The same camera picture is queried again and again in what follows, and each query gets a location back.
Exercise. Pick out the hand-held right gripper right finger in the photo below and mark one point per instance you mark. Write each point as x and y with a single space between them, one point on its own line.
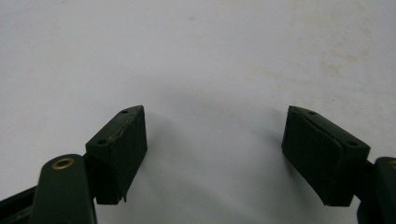
320 161

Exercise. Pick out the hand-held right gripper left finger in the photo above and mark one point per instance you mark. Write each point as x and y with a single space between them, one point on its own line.
120 155

